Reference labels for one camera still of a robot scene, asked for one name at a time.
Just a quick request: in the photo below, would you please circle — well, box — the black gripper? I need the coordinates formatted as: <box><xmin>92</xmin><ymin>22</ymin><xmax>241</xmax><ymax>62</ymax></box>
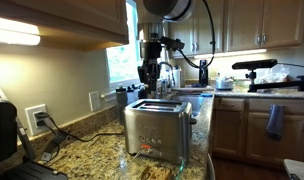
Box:
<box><xmin>137</xmin><ymin>41</ymin><xmax>161</xmax><ymax>86</ymax></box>

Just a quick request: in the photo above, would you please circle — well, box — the slice of toast bread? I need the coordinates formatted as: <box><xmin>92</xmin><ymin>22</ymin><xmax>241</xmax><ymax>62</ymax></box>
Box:
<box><xmin>140</xmin><ymin>166</ymin><xmax>172</xmax><ymax>180</ymax></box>

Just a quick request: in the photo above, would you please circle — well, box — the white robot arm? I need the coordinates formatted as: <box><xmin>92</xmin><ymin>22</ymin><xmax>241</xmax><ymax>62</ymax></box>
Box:
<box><xmin>135</xmin><ymin>0</ymin><xmax>195</xmax><ymax>87</ymax></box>

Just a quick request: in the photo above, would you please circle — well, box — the stainless steel two-slot toaster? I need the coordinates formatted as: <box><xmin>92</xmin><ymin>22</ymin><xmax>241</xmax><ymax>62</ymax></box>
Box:
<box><xmin>124</xmin><ymin>99</ymin><xmax>193</xmax><ymax>162</ymax></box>

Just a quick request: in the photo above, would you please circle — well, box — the black toaster lever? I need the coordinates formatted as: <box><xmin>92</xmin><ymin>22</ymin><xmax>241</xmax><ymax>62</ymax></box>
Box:
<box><xmin>190</xmin><ymin>118</ymin><xmax>197</xmax><ymax>125</ymax></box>

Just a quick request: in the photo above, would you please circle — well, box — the chrome kitchen faucet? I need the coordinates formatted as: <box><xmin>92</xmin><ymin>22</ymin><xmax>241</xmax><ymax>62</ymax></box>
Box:
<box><xmin>154</xmin><ymin>62</ymin><xmax>175</xmax><ymax>99</ymax></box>

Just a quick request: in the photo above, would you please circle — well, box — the dark water bottle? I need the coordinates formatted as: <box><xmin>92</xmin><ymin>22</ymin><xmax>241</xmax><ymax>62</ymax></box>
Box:
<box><xmin>116</xmin><ymin>85</ymin><xmax>128</xmax><ymax>125</ymax></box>

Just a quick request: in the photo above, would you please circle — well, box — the plastic bag on counter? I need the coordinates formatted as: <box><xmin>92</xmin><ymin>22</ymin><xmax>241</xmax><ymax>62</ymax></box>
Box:
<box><xmin>255</xmin><ymin>65</ymin><xmax>290</xmax><ymax>84</ymax></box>

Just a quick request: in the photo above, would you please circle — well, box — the grey towel on cabinet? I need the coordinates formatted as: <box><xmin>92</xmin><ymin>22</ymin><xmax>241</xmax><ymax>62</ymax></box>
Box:
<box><xmin>266</xmin><ymin>104</ymin><xmax>284</xmax><ymax>141</ymax></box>

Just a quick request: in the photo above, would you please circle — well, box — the under-cabinet light strip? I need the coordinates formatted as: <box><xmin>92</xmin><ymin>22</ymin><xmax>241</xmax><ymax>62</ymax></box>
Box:
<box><xmin>0</xmin><ymin>18</ymin><xmax>41</xmax><ymax>46</ymax></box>

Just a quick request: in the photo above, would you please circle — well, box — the black panini grill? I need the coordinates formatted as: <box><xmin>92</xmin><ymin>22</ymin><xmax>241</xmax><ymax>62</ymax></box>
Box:
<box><xmin>0</xmin><ymin>88</ymin><xmax>68</xmax><ymax>180</ymax></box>

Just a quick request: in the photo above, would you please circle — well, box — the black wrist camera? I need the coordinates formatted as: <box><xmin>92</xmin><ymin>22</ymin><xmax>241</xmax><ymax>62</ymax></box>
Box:
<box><xmin>159</xmin><ymin>36</ymin><xmax>185</xmax><ymax>51</ymax></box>

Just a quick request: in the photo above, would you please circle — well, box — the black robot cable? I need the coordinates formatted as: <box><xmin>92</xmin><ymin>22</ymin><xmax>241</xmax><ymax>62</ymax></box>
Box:
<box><xmin>177</xmin><ymin>0</ymin><xmax>217</xmax><ymax>70</ymax></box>

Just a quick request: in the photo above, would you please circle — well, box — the white blank wall plate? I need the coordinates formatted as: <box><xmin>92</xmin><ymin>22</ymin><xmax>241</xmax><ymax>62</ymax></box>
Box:
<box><xmin>89</xmin><ymin>91</ymin><xmax>101</xmax><ymax>112</ymax></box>

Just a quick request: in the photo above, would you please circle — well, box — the black toaster power cord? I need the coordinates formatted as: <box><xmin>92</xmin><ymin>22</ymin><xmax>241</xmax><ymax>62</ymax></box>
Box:
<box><xmin>34</xmin><ymin>111</ymin><xmax>126</xmax><ymax>164</ymax></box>

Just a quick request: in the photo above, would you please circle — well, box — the white wall outlet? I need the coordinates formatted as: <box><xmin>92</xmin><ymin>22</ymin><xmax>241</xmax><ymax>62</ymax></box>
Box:
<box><xmin>25</xmin><ymin>104</ymin><xmax>47</xmax><ymax>136</ymax></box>

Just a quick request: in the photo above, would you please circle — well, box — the black camera on mount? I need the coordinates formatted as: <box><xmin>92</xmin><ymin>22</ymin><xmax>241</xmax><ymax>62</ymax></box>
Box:
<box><xmin>232</xmin><ymin>59</ymin><xmax>304</xmax><ymax>92</ymax></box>

